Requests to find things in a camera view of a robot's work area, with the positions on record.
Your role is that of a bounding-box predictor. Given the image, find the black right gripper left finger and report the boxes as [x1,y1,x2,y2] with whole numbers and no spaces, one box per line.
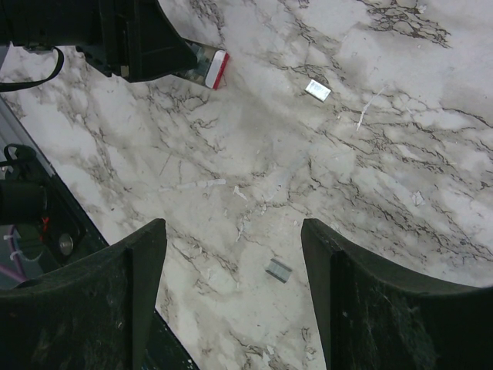
[1,219,166,369]

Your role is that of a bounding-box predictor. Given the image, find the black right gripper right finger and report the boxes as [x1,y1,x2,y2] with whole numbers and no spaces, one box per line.
[301,219,492,369]

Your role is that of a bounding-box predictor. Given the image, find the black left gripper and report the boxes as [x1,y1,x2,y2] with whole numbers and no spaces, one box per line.
[1,0,197,82]

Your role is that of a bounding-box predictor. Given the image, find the small staple piece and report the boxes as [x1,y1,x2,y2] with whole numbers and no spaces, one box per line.
[265,258,293,284]

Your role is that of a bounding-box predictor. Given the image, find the staple box tray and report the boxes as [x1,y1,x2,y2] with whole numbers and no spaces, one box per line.
[174,39,230,90]

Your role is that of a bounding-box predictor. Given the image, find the staple strip near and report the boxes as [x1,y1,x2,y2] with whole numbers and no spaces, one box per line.
[304,79,331,102]

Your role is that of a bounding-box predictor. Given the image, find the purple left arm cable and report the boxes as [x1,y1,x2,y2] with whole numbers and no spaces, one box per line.
[0,227,26,282]

